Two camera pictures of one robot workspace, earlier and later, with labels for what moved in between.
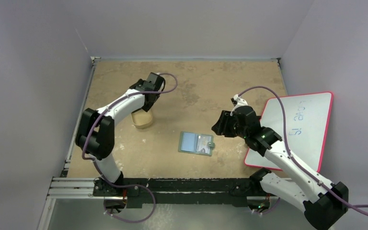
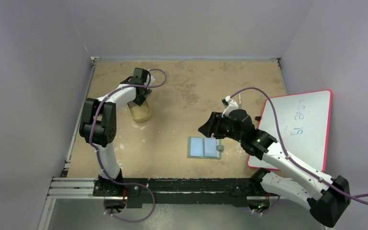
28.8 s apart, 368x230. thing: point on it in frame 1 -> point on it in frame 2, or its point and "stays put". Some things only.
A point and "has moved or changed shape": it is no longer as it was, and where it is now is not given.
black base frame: (207, 191) stays put
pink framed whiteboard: (307, 119) stays put
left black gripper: (146, 108) -> (140, 100)
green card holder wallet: (192, 143) has moved or changed shape
